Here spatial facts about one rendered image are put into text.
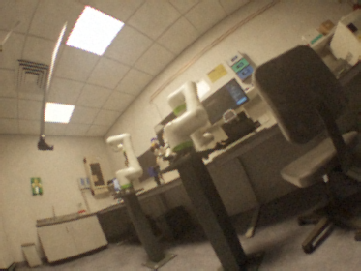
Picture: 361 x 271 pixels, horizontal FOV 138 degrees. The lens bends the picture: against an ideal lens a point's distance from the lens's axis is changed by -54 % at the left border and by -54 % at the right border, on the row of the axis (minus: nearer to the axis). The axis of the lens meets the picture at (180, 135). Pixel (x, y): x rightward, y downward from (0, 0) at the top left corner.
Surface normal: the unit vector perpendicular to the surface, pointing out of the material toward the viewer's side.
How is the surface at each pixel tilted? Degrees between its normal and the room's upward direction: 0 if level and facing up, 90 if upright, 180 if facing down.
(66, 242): 90
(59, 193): 90
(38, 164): 90
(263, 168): 90
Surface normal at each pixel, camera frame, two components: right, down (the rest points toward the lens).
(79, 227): 0.72, -0.50
